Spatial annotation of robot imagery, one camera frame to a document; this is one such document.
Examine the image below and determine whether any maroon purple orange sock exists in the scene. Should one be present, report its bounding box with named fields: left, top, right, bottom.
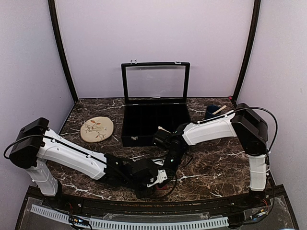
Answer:
left=155, top=185, right=167, bottom=190

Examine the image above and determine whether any black display case with lid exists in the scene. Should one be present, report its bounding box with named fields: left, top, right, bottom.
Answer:
left=121, top=61, right=191, bottom=147

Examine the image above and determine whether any left black frame post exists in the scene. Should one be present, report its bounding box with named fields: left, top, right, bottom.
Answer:
left=47, top=0, right=79, bottom=103

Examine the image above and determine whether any white slotted cable duct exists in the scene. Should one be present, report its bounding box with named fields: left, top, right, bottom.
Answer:
left=30, top=204, right=229, bottom=230

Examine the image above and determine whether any right black frame post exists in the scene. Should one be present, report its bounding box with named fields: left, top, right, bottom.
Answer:
left=231, top=0, right=261, bottom=105

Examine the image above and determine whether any dark blue mug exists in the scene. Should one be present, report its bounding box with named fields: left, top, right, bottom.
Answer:
left=205, top=105, right=221, bottom=120

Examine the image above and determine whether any black frame post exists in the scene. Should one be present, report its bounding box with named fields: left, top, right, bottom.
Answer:
left=231, top=0, right=261, bottom=105
left=47, top=0, right=79, bottom=103

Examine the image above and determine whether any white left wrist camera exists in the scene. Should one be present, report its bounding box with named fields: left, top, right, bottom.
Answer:
left=147, top=169, right=168, bottom=188

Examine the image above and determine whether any beige round embroidered coaster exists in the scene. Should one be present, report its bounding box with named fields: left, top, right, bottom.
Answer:
left=80, top=116, right=114, bottom=143

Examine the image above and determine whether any wooden stick in mug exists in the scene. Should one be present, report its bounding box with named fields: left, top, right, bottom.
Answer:
left=213, top=105, right=227, bottom=115

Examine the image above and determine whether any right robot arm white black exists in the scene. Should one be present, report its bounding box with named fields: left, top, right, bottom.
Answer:
left=153, top=103, right=272, bottom=208

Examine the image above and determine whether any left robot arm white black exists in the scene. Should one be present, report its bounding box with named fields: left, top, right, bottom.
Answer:
left=3, top=117, right=170, bottom=209

